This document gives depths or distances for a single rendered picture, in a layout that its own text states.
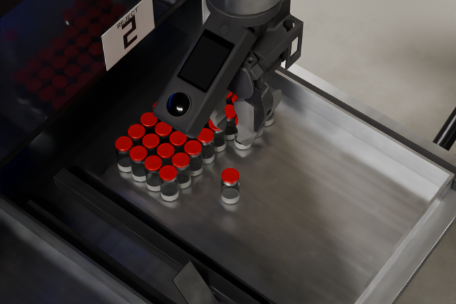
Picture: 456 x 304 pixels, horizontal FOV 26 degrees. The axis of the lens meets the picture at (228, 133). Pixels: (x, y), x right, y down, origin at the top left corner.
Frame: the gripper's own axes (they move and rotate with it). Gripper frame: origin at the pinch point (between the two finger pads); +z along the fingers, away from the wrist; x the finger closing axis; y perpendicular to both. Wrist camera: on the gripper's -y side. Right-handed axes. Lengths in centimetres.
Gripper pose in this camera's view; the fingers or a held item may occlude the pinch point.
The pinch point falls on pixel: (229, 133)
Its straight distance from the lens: 105.6
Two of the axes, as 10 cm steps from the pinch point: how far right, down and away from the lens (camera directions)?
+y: 6.3, -6.2, 4.6
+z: 0.0, 5.9, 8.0
